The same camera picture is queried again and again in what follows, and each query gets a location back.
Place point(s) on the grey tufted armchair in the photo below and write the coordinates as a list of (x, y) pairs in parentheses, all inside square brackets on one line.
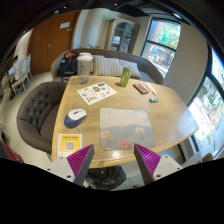
[(37, 115)]

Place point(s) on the striped cushion right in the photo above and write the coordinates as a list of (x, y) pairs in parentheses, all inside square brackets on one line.
[(133, 66)]

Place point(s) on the yellow QR code card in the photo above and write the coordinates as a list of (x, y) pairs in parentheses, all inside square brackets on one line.
[(68, 144)]

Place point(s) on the blue and white computer mouse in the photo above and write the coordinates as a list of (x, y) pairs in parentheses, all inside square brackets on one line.
[(74, 118)]

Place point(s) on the brown wooden door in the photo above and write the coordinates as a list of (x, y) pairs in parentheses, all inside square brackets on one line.
[(50, 38)]

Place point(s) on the clear shaker bottle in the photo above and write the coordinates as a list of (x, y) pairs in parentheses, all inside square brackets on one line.
[(84, 65)]

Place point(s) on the striped cushion left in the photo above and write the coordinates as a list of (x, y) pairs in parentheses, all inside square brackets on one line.
[(106, 66)]

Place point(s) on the white chair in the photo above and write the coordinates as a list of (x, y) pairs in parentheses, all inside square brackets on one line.
[(21, 72)]

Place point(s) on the small teal eraser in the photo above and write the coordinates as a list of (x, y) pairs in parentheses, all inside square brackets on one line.
[(153, 100)]

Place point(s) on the striped cushion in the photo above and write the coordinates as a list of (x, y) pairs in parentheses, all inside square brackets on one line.
[(133, 66), (106, 66)]

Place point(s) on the black rectangular case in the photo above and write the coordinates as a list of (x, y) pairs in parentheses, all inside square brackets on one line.
[(140, 88)]

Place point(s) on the black and red backpack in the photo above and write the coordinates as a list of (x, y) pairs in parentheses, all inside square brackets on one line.
[(69, 65)]

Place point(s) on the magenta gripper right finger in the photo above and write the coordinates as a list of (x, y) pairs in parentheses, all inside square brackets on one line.
[(147, 161)]

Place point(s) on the glass door cabinet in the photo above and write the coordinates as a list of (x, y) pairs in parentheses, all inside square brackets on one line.
[(121, 35)]

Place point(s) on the grey curved sofa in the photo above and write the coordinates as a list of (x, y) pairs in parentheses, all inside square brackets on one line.
[(148, 71)]

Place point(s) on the white marker pen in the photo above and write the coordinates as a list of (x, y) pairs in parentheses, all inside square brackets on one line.
[(150, 87)]

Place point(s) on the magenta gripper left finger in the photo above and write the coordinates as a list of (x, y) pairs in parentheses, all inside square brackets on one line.
[(79, 163)]

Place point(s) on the white sticker sheet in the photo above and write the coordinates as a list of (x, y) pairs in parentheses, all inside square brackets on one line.
[(95, 93)]

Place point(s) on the green drink can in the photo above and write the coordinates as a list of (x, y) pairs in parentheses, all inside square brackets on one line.
[(125, 76)]

